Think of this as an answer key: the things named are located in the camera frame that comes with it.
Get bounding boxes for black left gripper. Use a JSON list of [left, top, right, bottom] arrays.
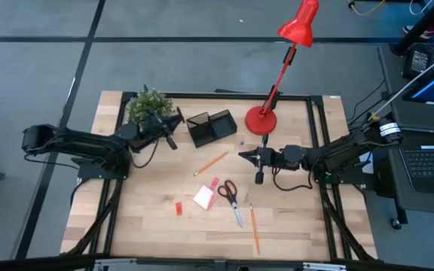
[[136, 111, 185, 151]]

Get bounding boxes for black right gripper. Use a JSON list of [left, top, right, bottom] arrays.
[[237, 134, 280, 185]]

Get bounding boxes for orange pencil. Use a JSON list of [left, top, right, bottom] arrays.
[[249, 203, 261, 255], [193, 151, 230, 177]]

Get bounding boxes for black red-handled scissors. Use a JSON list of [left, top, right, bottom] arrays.
[[216, 179, 244, 230]]

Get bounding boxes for black mesh desk organizer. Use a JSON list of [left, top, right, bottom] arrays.
[[185, 109, 238, 148]]

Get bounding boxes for green potted plant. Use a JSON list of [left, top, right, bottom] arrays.
[[126, 89, 176, 127]]

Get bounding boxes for red desk lamp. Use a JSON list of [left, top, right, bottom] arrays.
[[244, 0, 320, 136]]

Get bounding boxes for black desk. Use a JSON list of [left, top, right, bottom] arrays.
[[377, 44, 434, 146]]

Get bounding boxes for white rod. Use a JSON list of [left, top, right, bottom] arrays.
[[367, 47, 434, 123]]

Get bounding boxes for black laptop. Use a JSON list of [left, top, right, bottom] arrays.
[[399, 145, 434, 196]]

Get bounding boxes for black crossbar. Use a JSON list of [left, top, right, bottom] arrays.
[[0, 254, 434, 271]]

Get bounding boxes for black power adapter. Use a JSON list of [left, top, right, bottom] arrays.
[[402, 43, 434, 80]]

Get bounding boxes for person's shoe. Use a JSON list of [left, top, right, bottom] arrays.
[[402, 24, 434, 41]]

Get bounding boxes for black stand leg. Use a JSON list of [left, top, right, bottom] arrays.
[[390, 0, 434, 56]]

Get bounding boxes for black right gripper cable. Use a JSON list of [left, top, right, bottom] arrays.
[[271, 166, 315, 193]]

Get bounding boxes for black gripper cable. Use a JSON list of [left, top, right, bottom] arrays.
[[271, 166, 315, 193], [129, 139, 160, 169]]

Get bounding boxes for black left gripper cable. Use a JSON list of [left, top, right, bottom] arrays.
[[129, 139, 160, 169]]

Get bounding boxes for black aluminium table frame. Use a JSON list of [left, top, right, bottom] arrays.
[[60, 91, 382, 264]]

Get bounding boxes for silver bracket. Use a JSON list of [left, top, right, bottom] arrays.
[[93, 257, 139, 271], [301, 262, 348, 271]]

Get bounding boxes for yellow cable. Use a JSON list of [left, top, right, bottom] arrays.
[[347, 0, 387, 17]]

